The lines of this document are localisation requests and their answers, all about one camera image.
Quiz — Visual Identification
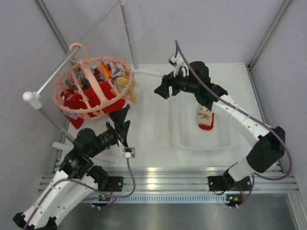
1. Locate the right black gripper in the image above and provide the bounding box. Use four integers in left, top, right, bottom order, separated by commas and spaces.
155, 65, 199, 100

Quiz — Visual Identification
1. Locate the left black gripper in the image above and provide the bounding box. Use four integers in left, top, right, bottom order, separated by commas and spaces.
88, 107, 130, 158

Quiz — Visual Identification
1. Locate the yellow sock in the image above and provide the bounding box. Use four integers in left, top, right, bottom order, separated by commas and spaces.
117, 77, 129, 89
128, 80, 137, 104

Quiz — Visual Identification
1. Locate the pink round clip hanger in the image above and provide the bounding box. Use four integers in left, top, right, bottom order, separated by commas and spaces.
52, 42, 135, 120

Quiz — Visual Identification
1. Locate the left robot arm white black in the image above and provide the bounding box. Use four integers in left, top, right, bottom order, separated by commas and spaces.
13, 106, 135, 230

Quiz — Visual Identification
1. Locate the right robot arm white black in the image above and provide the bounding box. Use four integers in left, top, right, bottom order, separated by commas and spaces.
154, 57, 285, 191

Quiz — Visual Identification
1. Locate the red white patterned sock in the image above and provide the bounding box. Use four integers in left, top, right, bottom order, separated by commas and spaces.
197, 105, 214, 131

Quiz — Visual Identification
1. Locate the red sock white cuff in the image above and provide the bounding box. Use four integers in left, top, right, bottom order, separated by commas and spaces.
59, 67, 128, 130

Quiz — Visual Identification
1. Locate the white perforated plastic basket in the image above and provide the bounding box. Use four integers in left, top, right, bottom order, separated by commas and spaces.
177, 94, 236, 151

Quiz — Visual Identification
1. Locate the orange clothes peg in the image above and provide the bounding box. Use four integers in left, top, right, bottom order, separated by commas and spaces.
99, 61, 112, 79

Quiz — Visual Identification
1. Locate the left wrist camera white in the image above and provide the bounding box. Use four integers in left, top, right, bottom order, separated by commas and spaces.
118, 141, 135, 159

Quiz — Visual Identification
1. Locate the aluminium mounting rail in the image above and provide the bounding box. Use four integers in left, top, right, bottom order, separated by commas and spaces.
37, 166, 299, 195

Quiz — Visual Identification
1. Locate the metal drying rack frame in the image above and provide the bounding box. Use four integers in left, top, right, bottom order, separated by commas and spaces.
23, 0, 166, 163

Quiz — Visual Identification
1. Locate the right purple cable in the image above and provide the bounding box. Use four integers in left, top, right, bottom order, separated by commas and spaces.
174, 40, 294, 209

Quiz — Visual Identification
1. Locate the purple cable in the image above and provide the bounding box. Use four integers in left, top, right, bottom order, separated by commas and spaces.
23, 158, 136, 230
174, 40, 294, 209

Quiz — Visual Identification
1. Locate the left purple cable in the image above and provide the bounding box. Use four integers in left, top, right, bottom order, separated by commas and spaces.
23, 158, 136, 230

